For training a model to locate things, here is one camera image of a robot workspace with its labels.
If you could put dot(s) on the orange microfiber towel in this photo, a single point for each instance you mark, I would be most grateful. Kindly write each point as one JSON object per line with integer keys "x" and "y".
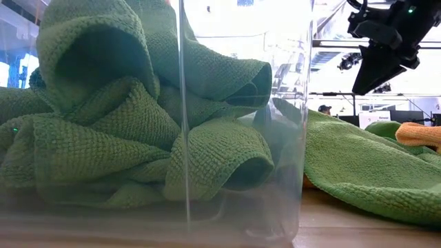
{"x": 417, "y": 136}

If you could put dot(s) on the clear plastic bin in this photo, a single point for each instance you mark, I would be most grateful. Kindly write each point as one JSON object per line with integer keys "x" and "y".
{"x": 241, "y": 224}

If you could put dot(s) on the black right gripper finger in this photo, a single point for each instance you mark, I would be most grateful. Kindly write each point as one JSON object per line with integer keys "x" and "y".
{"x": 375, "y": 72}

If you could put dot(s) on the black background monitor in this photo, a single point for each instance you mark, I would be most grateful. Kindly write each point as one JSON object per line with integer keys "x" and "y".
{"x": 437, "y": 118}
{"x": 348, "y": 120}
{"x": 408, "y": 115}

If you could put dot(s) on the person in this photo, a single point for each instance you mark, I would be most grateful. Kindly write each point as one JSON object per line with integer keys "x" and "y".
{"x": 324, "y": 109}

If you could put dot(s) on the black ceiling spotlight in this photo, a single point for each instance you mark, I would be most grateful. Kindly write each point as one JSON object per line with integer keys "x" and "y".
{"x": 349, "y": 62}
{"x": 383, "y": 89}

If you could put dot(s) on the white printed sign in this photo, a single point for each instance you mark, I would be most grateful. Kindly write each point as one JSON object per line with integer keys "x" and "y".
{"x": 373, "y": 118}

